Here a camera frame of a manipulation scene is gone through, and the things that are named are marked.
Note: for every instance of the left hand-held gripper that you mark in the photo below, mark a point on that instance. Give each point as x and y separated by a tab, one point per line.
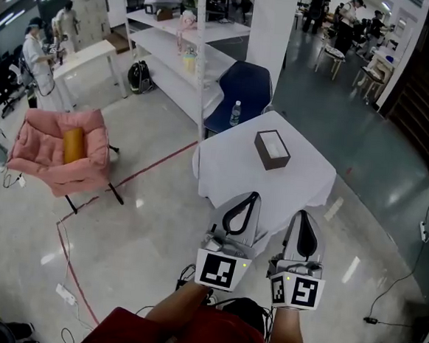
216	270

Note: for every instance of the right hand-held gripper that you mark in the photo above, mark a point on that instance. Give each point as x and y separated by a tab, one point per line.
303	292

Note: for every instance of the brown tissue box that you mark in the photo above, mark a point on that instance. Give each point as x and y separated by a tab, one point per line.
274	165

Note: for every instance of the person's right forearm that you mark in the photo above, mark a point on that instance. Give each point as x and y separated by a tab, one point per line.
287	328

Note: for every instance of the person's left forearm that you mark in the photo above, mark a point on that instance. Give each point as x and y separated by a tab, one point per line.
178	303

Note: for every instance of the small brown box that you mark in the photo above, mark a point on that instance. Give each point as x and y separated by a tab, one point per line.
164	15

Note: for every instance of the white tablecloth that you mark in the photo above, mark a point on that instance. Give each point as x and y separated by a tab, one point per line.
237	158

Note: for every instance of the black power adapter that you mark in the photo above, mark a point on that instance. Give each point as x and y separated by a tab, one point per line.
370	320

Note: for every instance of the clear plastic water bottle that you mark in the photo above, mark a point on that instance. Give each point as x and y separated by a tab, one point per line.
235	115

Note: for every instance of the person's red shirt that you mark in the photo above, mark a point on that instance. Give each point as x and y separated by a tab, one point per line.
216	337

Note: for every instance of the white power strip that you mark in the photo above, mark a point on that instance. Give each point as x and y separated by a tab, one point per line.
424	231
65	293

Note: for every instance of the navy blue chair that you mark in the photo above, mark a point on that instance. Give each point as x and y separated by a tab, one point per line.
247	84

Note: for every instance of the yellow container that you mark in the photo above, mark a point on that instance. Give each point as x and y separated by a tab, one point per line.
190	61

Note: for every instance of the black backpack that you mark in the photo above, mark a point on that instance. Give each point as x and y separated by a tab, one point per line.
140	78

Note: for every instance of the orange cylindrical cushion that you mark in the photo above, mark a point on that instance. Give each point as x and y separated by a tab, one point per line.
72	145

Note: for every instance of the light wooden stool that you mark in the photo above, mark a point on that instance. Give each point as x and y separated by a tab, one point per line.
372	74
334	52

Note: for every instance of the dark wooden staircase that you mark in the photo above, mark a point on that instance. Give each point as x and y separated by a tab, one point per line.
420	94

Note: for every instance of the white metal shelving rack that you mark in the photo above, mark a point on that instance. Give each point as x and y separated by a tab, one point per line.
161	44

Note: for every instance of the pink padded armchair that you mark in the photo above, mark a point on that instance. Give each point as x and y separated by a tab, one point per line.
35	145

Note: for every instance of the white desk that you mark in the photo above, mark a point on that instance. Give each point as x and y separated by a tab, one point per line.
87	51

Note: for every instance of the white rounded appliance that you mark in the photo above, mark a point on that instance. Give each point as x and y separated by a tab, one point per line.
163	4

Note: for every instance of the black office chair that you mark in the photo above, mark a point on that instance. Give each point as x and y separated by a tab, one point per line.
7	84

